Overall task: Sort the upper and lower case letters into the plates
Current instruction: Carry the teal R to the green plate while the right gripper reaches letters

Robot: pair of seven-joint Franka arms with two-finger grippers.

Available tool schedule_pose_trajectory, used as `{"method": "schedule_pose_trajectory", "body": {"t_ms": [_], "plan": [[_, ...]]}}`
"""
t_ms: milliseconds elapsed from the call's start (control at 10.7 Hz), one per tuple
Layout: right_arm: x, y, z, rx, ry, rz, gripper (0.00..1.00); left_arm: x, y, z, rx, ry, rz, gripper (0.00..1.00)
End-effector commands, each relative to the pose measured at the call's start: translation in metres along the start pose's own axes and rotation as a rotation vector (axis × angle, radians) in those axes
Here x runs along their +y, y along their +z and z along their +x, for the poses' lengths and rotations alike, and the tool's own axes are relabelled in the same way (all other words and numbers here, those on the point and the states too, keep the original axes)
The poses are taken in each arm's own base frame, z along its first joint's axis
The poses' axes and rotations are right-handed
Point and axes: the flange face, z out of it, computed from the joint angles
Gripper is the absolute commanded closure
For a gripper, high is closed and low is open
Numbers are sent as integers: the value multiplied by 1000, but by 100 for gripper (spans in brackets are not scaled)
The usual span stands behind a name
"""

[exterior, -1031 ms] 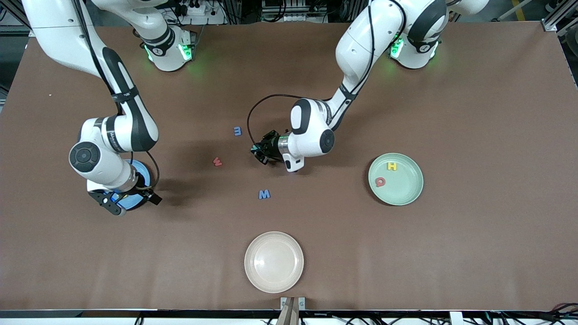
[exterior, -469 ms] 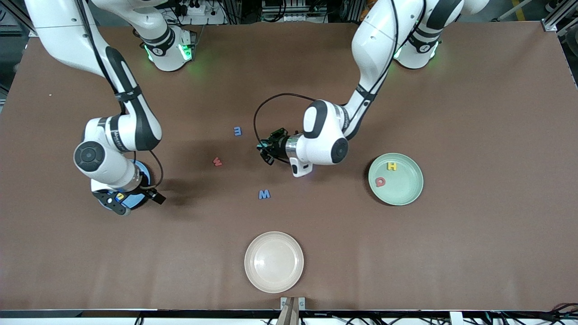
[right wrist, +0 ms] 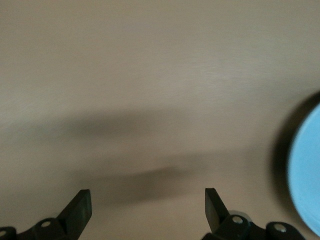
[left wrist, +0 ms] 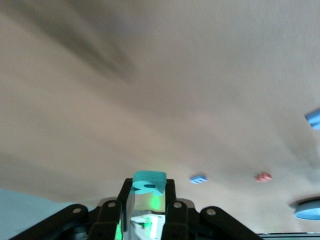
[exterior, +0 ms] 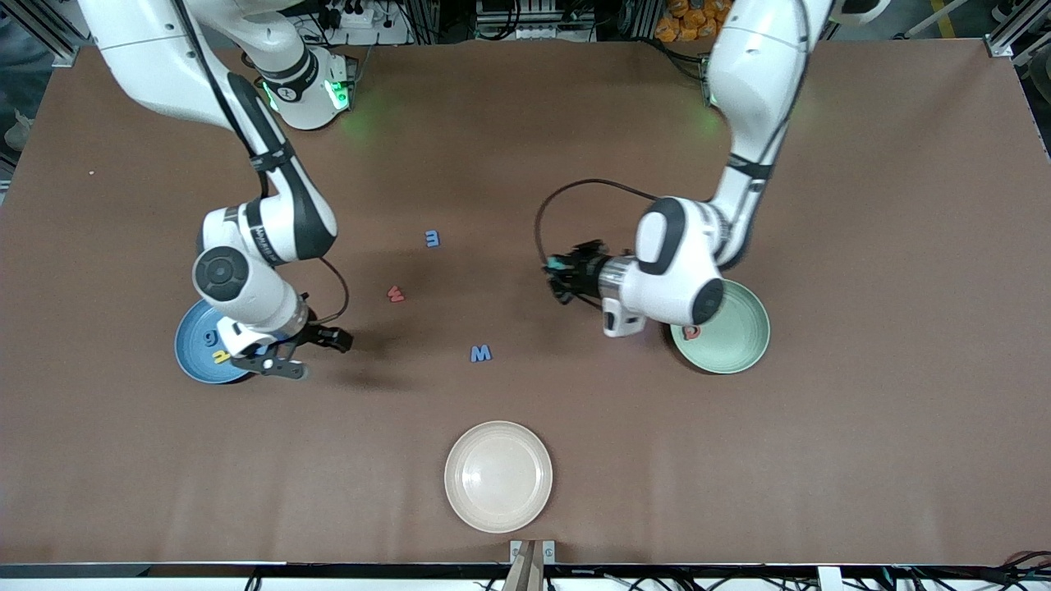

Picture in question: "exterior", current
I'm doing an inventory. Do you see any blue round plate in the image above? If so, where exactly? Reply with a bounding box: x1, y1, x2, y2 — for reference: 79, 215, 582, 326
173, 297, 257, 385

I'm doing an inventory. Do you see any green round plate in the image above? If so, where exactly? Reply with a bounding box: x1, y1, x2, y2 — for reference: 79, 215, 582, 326
668, 279, 772, 375

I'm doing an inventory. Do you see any beige round plate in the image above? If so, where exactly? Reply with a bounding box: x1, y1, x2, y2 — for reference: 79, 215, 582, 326
443, 420, 553, 534

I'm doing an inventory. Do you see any black electronics rack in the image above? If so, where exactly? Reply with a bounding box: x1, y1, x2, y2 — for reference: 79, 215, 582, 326
475, 0, 596, 42

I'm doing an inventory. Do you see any bag of orange fruits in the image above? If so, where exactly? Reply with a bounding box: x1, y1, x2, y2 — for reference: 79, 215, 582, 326
655, 0, 740, 44

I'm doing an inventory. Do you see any white power strip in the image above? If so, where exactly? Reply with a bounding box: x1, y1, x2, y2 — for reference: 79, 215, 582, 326
316, 0, 413, 47

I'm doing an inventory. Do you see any tan wooden strip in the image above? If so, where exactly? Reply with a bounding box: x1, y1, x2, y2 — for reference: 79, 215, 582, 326
503, 542, 544, 591

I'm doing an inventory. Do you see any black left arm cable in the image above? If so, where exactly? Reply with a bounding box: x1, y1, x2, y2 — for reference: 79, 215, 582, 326
535, 178, 662, 268

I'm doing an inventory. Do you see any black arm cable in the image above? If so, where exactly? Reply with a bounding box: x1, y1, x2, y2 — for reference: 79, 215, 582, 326
535, 178, 662, 268
168, 0, 351, 325

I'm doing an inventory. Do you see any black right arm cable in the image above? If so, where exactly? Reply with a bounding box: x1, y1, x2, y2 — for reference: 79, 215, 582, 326
168, 0, 351, 325

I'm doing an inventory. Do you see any metal table edge bracket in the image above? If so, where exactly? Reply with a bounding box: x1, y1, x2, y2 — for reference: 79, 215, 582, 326
509, 538, 557, 567

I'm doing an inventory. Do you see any aluminium frame profile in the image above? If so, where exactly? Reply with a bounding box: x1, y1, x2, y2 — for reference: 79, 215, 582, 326
0, 0, 91, 68
984, 0, 1051, 66

